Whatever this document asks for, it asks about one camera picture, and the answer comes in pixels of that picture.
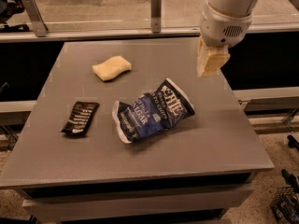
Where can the left metal railing bracket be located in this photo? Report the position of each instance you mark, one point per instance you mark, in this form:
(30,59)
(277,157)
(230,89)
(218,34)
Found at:
(38,26)

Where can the black rxbar chocolate wrapper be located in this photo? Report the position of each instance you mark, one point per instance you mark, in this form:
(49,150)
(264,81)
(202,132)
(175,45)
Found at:
(80,118)

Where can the metal railing bracket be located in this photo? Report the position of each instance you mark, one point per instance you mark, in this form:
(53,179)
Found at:
(38,26)
(155,15)

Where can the yellow sponge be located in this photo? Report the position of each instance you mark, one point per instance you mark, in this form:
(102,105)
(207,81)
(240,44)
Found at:
(111,68)

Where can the black office chair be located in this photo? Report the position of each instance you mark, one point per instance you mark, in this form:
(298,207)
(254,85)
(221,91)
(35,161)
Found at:
(8,8)

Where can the black wire basket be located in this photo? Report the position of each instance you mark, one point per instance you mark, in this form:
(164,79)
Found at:
(285,206)

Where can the middle metal railing bracket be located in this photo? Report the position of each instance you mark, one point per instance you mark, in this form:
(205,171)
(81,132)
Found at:
(155,15)

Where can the grey table with drawers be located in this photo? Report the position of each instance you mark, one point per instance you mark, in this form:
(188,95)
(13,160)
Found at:
(206,162)

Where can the blue kettle chip bag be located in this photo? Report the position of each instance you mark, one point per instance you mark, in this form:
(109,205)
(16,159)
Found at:
(152,112)

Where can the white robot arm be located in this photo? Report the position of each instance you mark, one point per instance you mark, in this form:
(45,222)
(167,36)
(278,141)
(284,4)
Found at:
(223,24)

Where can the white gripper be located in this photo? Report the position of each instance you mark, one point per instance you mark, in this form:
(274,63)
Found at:
(221,28)

